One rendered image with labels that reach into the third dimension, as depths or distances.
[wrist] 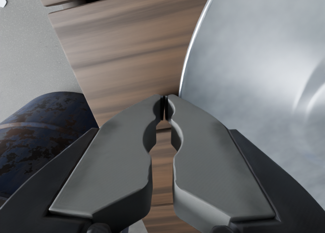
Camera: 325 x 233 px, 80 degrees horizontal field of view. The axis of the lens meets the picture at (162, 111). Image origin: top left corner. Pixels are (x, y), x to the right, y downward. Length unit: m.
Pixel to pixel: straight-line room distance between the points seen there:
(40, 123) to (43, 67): 0.18
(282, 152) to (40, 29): 0.52
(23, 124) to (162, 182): 0.34
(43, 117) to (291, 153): 0.44
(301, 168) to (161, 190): 0.12
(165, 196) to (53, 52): 0.45
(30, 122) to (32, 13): 0.24
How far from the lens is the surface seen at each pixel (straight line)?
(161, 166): 0.18
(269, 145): 0.18
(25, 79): 0.63
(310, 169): 0.22
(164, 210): 0.23
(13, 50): 0.61
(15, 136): 0.44
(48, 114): 0.49
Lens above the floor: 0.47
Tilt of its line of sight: 58 degrees down
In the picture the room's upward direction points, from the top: 177 degrees counter-clockwise
